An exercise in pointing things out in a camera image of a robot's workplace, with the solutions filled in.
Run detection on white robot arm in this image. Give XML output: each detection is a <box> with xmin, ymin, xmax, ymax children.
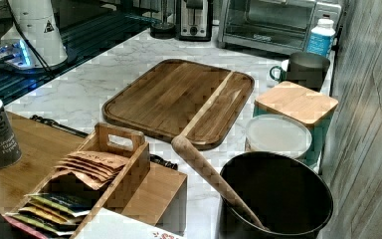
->
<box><xmin>1</xmin><ymin>0</ymin><xmax>68</xmax><ymax>70</ymax></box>

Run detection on wooden spatula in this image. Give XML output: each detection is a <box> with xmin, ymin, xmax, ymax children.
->
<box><xmin>171</xmin><ymin>134</ymin><xmax>267</xmax><ymax>230</ymax></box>

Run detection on wooden cutting board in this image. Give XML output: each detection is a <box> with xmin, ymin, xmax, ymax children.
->
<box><xmin>102</xmin><ymin>59</ymin><xmax>254</xmax><ymax>150</ymax></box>

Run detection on clear white-lidded plastic container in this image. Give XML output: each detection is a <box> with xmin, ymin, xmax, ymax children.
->
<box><xmin>246</xmin><ymin>114</ymin><xmax>312</xmax><ymax>159</ymax></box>

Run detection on teal canister with wooden lid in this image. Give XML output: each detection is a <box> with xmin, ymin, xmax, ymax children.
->
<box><xmin>253</xmin><ymin>82</ymin><xmax>338</xmax><ymax>168</ymax></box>

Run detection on black two-slot toaster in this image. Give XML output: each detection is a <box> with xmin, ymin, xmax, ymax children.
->
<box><xmin>176</xmin><ymin>0</ymin><xmax>213</xmax><ymax>42</ymax></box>

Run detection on brown paper tea packets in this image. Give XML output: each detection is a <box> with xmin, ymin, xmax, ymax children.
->
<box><xmin>51</xmin><ymin>150</ymin><xmax>128</xmax><ymax>190</ymax></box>

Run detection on black utensil holder pot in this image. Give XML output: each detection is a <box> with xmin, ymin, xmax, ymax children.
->
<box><xmin>215</xmin><ymin>151</ymin><xmax>333</xmax><ymax>239</ymax></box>

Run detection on dark grey metal cup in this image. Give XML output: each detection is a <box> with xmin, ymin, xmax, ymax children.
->
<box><xmin>286</xmin><ymin>52</ymin><xmax>330</xmax><ymax>92</ymax></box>

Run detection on silver toaster oven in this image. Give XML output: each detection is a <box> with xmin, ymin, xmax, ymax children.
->
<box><xmin>218</xmin><ymin>0</ymin><xmax>342</xmax><ymax>55</ymax></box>

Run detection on white blue-label bottle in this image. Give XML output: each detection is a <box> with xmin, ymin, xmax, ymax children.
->
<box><xmin>306</xmin><ymin>18</ymin><xmax>335</xmax><ymax>57</ymax></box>

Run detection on colourful tea bag packets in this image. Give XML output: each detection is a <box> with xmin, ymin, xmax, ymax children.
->
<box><xmin>7</xmin><ymin>193</ymin><xmax>93</xmax><ymax>238</ymax></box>

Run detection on white green-handled mug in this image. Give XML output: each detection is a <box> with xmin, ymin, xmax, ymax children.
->
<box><xmin>269</xmin><ymin>60</ymin><xmax>288</xmax><ymax>83</ymax></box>

